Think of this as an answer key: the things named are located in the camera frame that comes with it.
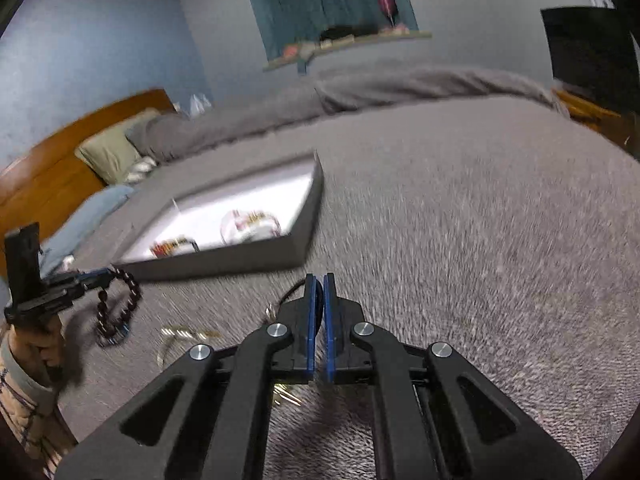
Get large black bead bracelet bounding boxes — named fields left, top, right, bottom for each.
left=94, top=266, right=143, bottom=346

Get gold round hair clip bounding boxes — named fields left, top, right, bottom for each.
left=272, top=384, right=302, bottom=406

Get gold bangle bracelet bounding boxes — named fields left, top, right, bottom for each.
left=156, top=331, right=184, bottom=369

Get pearl hair pin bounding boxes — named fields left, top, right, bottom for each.
left=160, top=326, right=221, bottom=341

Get pink cord jewelry bundle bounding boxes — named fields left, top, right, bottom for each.
left=220, top=210, right=282, bottom=245

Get plaid left sleeve forearm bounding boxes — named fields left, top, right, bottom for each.
left=1, top=336, right=77, bottom=479

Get person's left hand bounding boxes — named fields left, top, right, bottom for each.
left=9, top=314, right=65, bottom=387

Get light blue blanket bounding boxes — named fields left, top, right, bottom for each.
left=39, top=184, right=136, bottom=278

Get wooden headboard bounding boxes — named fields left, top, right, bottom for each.
left=0, top=88, right=177, bottom=261

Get olive green pillow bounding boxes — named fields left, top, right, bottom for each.
left=75, top=108, right=160, bottom=185

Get striped pillow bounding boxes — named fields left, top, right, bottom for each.
left=124, top=156, right=157, bottom=185

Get grey duvet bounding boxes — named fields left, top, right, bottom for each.
left=126, top=62, right=568, bottom=164

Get grey cardboard tray box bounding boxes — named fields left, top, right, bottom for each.
left=114, top=151, right=323, bottom=282

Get grey bed cover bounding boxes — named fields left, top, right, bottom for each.
left=60, top=96, right=639, bottom=479

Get white plastic bag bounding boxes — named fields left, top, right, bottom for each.
left=189, top=93, right=213, bottom=117

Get black clothes on sill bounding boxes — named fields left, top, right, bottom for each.
left=318, top=25, right=378, bottom=42

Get wooden tv stand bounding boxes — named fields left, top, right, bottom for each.
left=554, top=90, right=639, bottom=154

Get wooden window sill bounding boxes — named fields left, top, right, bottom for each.
left=262, top=30, right=433, bottom=74

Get black television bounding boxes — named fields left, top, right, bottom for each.
left=541, top=6, right=639, bottom=113

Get pink balloon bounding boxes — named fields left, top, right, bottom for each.
left=378, top=0, right=398, bottom=26

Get black camera box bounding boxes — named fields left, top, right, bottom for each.
left=4, top=222, right=43, bottom=306

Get white wall hooks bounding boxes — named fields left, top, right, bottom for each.
left=590, top=0, right=615, bottom=9

